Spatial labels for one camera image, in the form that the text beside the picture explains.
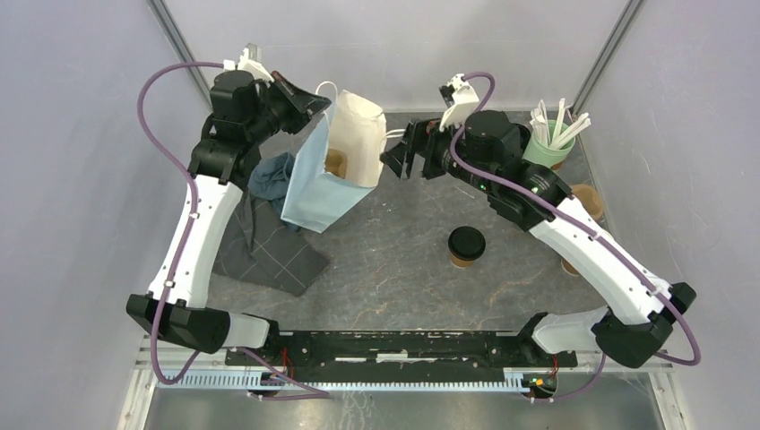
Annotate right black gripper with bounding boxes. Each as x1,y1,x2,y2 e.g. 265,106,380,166
381,112,497,194

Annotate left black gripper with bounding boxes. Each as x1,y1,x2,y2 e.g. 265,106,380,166
246,71,333,145

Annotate light blue paper bag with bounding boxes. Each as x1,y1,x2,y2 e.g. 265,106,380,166
281,81,404,233

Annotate brown pulp cup carrier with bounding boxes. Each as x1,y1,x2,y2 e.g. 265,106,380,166
324,148,348,179

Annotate brown paper coffee cup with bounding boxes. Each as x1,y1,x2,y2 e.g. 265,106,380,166
449,248,484,269

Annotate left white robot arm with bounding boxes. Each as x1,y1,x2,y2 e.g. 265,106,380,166
125,70,331,366

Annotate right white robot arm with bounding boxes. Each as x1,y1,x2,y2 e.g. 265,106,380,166
380,110,696,368

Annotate blue crumpled cloth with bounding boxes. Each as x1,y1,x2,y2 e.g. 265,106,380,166
248,152,295,216

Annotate green cup holder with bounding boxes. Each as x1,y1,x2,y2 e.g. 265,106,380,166
522,131,576,170

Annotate white wrapped straws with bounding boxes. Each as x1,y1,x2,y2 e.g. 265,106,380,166
530,99,592,151

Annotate dark grey checked cloth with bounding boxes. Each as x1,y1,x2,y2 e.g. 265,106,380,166
212,195,329,297

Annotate stack of paper cups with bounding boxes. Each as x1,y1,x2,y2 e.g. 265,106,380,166
560,258,580,277

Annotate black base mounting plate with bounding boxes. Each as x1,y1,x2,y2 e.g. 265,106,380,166
254,331,578,383

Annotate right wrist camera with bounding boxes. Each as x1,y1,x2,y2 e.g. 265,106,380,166
438,73,479,132

